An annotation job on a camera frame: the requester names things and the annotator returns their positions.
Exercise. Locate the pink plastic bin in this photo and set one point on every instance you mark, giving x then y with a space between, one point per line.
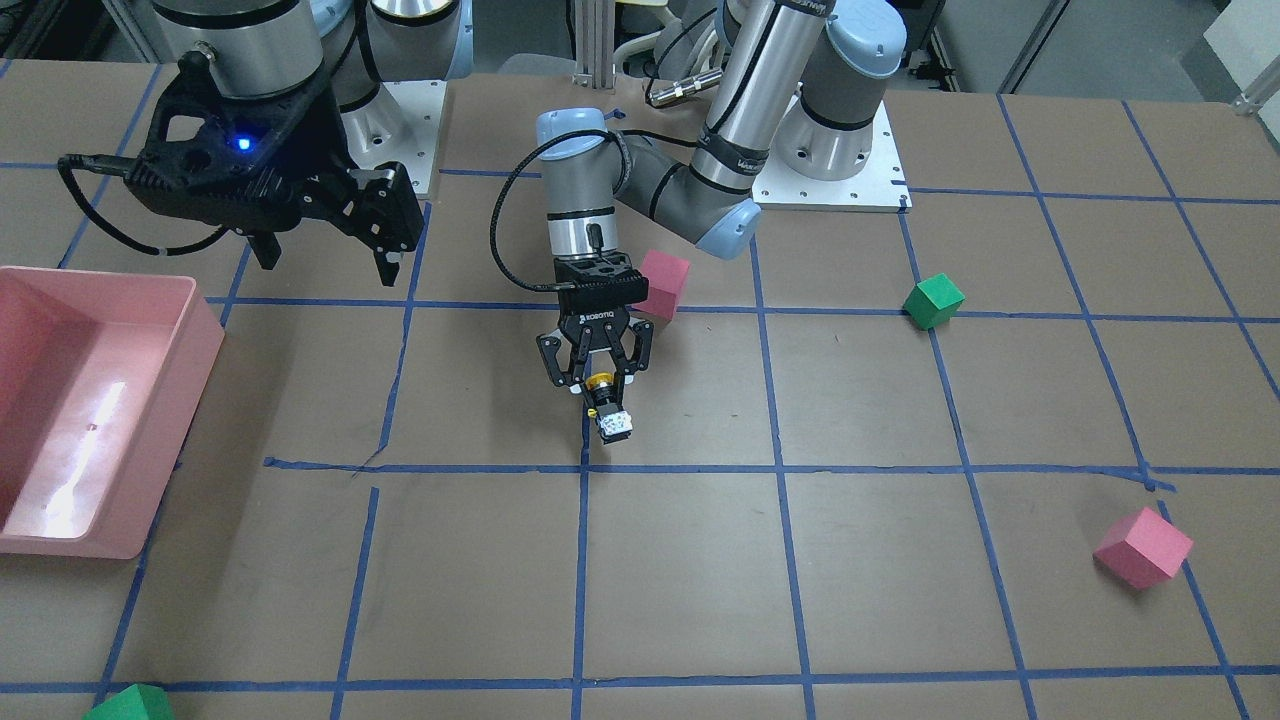
101 374

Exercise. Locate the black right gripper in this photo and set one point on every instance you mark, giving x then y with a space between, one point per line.
312 140

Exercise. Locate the green foam cube near bin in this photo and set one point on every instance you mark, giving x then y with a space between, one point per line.
136 702

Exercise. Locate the pink foam cube outer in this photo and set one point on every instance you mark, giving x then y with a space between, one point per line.
1143 549

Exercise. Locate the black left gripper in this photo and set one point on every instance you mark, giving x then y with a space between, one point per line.
596 326

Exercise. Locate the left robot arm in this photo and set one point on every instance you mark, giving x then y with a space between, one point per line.
801 91

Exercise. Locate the pink foam cube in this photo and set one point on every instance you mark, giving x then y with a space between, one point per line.
1143 549
667 277

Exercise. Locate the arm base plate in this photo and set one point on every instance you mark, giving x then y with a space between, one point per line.
880 184
402 123

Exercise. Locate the pink foam cube centre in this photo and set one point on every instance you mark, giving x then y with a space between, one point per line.
667 277

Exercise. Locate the yellow mushroom push button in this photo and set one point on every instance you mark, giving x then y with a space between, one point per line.
604 393

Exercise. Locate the aluminium frame post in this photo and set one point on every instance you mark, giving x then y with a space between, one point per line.
593 44

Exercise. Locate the grey office chair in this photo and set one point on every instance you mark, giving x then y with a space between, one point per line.
664 40

